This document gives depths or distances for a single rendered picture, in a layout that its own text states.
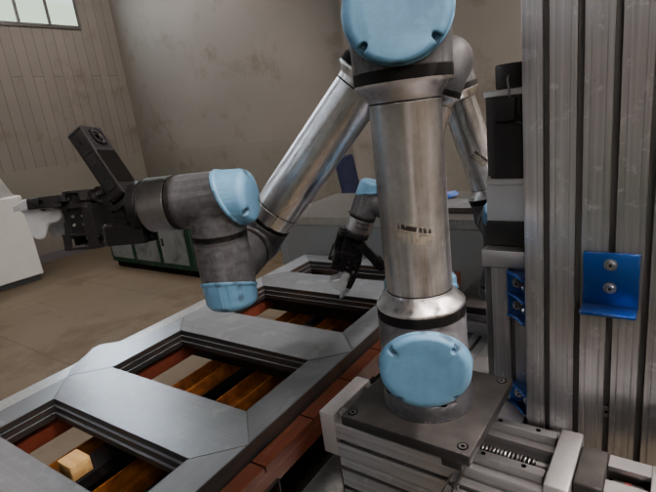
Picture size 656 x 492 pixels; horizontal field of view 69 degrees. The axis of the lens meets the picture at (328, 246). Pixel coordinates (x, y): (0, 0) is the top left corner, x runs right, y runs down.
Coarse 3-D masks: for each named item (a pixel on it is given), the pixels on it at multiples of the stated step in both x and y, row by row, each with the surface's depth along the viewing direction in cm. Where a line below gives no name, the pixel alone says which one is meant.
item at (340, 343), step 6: (342, 336) 147; (336, 342) 144; (342, 342) 144; (324, 348) 141; (330, 348) 140; (336, 348) 140; (342, 348) 139; (318, 354) 138; (324, 354) 137; (330, 354) 137; (336, 354) 137
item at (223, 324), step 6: (234, 312) 177; (228, 318) 172; (234, 318) 172; (240, 318) 171; (216, 324) 168; (222, 324) 168; (228, 324) 167; (204, 330) 165; (210, 330) 164; (216, 330) 164; (222, 330) 163; (210, 336) 160
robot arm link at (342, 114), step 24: (336, 96) 67; (312, 120) 70; (336, 120) 68; (360, 120) 69; (312, 144) 69; (336, 144) 69; (288, 168) 71; (312, 168) 71; (264, 192) 74; (288, 192) 72; (312, 192) 73; (264, 216) 74; (288, 216) 74; (264, 240) 74
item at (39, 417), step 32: (160, 352) 160; (224, 352) 155; (256, 352) 148; (352, 352) 138; (320, 384) 125; (32, 416) 128; (64, 416) 129; (288, 416) 115; (128, 448) 112; (160, 448) 107; (256, 448) 106; (224, 480) 98
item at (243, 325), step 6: (246, 318) 170; (252, 318) 170; (258, 318) 169; (264, 318) 168; (234, 324) 166; (240, 324) 166; (246, 324) 165; (252, 324) 165; (228, 330) 162; (234, 330) 162; (240, 330) 161; (246, 330) 160; (216, 336) 159; (222, 336) 158; (228, 336) 158; (234, 336) 157
